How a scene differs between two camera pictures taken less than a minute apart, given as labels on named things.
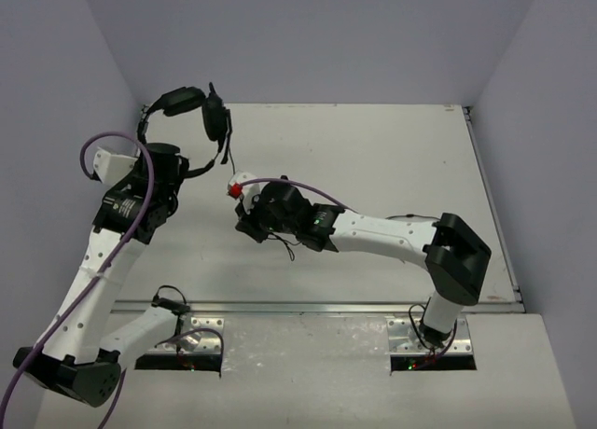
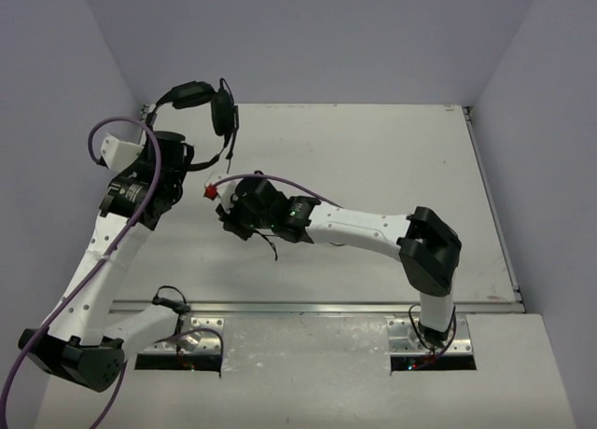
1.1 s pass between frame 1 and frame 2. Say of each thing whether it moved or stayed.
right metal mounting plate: stayed
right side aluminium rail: stayed
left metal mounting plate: stayed
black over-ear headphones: moved
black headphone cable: moved
